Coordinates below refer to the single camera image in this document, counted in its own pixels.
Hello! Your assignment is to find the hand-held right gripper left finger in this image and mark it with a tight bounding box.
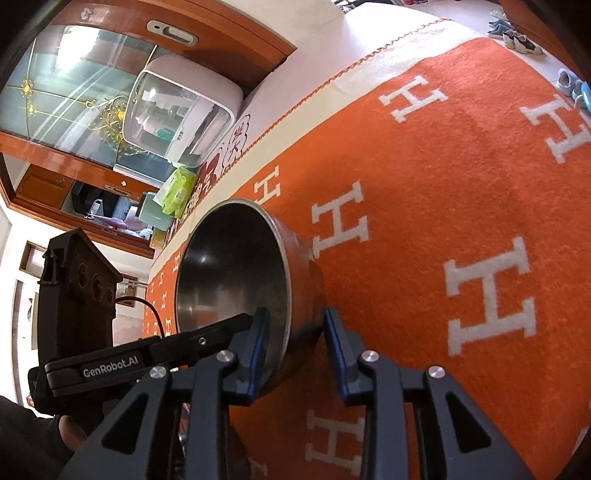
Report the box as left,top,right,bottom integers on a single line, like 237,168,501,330
58,307,273,480

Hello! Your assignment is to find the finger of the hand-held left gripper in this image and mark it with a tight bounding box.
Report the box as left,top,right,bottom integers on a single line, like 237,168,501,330
151,313,256,367

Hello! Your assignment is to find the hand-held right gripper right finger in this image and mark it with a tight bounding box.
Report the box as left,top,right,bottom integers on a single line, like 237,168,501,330
323,307,536,480

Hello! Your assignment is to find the small steel bowl copper outside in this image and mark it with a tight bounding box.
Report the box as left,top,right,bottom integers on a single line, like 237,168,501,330
174,198,326,400

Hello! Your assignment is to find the person's left forearm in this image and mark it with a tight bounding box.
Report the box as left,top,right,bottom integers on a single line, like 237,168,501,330
0,394,75,480

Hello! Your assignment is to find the person's left hand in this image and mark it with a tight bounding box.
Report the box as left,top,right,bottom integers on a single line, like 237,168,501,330
52,414,88,452

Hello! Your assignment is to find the green canister brown lid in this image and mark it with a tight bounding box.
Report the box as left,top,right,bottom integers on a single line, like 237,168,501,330
139,191,178,230

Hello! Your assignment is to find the green tissue pack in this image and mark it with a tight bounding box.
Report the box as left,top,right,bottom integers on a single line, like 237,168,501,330
161,166,199,220

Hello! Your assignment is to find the orange patterned tablecloth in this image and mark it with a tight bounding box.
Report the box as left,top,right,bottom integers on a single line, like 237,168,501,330
141,18,591,480

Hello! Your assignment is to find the white storage cabinet clear door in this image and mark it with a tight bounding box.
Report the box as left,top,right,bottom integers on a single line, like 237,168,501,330
113,54,245,183

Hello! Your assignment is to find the light blue shoe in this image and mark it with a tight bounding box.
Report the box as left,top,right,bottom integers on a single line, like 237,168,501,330
556,68,585,95

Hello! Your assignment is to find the black braided cable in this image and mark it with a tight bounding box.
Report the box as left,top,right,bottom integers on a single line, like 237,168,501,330
113,295,166,340

